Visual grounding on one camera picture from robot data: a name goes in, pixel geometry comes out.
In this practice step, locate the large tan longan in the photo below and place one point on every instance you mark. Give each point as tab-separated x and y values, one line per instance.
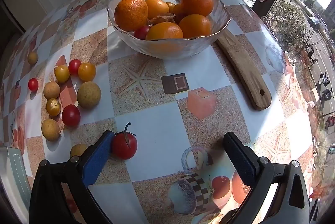
89	95

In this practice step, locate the white square tray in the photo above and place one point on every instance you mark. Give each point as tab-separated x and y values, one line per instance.
13	174

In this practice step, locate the orange-yellow cherry tomato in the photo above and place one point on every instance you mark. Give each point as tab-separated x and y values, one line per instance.
87	71

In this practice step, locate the yellow cherry tomato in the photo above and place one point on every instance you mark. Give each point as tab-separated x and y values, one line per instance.
62	73

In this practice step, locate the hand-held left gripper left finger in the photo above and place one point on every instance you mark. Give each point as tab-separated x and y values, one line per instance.
96	161

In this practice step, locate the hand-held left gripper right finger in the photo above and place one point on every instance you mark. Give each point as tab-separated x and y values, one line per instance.
240	161

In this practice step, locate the brown dried husk fruit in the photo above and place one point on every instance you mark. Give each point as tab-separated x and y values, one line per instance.
161	19

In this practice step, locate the pile of oranges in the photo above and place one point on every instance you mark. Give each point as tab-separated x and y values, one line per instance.
130	13

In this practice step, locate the yellow cherry tomato star calyx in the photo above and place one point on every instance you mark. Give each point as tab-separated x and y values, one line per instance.
53	107

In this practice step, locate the red cherry tomato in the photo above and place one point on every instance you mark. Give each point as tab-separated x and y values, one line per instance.
142	32
33	84
74	66
71	115

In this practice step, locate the red tomato with stem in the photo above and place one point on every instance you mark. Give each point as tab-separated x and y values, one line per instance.
124	145

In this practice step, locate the small tan longan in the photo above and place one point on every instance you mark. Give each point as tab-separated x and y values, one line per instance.
32	57

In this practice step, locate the checkered printed tablecloth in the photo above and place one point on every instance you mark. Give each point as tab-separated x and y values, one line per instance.
146	119

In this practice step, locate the clear glass bowl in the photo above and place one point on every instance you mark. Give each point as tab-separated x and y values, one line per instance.
162	52

